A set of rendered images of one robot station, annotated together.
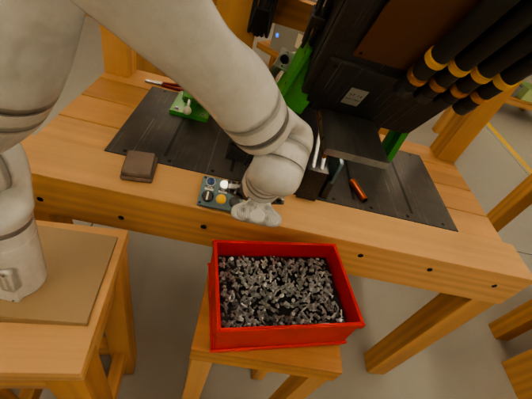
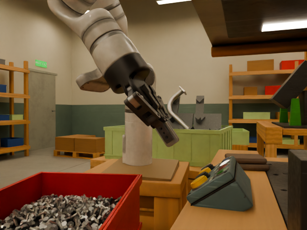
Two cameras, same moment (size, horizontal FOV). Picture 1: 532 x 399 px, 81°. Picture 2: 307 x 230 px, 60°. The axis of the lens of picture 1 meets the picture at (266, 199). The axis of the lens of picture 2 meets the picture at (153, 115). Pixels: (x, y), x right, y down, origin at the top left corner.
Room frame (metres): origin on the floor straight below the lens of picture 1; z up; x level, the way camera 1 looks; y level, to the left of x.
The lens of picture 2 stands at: (0.71, -0.37, 1.04)
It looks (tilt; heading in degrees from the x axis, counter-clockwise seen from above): 1 degrees down; 118
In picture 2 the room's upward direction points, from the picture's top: straight up
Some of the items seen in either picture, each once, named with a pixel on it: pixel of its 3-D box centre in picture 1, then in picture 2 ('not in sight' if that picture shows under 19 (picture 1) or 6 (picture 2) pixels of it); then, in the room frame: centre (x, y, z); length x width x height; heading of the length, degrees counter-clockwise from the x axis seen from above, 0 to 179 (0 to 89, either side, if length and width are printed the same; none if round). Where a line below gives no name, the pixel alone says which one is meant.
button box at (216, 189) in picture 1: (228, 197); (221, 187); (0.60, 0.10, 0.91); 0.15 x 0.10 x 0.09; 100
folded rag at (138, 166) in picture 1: (139, 165); (245, 161); (0.60, 0.35, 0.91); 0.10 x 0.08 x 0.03; 18
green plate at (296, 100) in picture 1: (298, 80); not in sight; (0.85, 0.02, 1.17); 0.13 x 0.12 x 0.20; 100
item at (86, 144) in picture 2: not in sight; (85, 145); (-3.69, 4.38, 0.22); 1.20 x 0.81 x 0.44; 5
